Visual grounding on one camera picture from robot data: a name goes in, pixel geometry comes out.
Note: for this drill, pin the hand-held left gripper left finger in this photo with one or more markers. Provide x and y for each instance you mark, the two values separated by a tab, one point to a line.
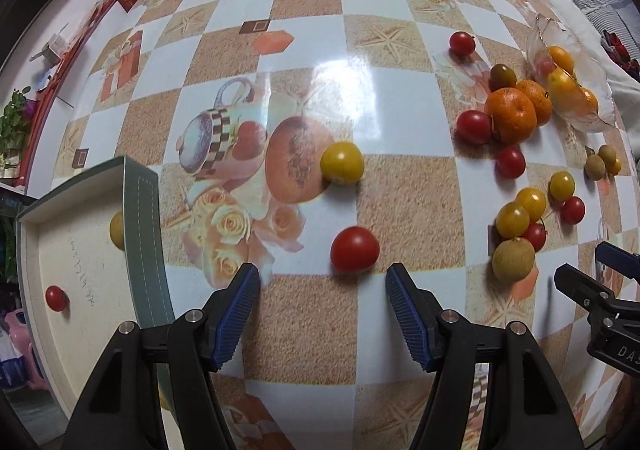
235	315

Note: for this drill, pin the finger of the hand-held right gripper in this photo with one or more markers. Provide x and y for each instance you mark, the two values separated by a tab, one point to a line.
617	260
575	287

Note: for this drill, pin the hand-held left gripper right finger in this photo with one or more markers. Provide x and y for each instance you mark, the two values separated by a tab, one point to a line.
409	325

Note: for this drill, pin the large red cherry tomato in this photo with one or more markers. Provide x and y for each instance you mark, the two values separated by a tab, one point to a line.
354	250

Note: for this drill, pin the grey cardboard box tray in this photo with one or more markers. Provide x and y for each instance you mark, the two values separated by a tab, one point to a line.
75	310

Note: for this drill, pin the large tan longan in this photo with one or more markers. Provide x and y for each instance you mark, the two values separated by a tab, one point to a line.
513	259

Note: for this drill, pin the small tan longan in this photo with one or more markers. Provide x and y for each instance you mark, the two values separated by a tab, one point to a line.
595	166
611	158

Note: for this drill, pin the small orange fruit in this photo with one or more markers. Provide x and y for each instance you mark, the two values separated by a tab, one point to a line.
565	91
590	100
562	59

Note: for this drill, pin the large yellow cherry tomato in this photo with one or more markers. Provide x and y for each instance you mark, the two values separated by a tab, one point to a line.
342	163

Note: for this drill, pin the large orange tangerine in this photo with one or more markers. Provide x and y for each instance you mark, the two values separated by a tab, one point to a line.
511	116

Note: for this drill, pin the clear glass bowl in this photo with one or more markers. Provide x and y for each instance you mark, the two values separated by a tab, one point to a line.
567	75

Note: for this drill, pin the dark greenish-brown cherry tomato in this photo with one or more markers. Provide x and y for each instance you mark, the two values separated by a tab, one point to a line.
502	76

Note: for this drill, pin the printed checkered tablecloth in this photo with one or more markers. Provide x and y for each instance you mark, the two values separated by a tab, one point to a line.
320	95

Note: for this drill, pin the green potted plant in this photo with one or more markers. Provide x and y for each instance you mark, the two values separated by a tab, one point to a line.
15	122

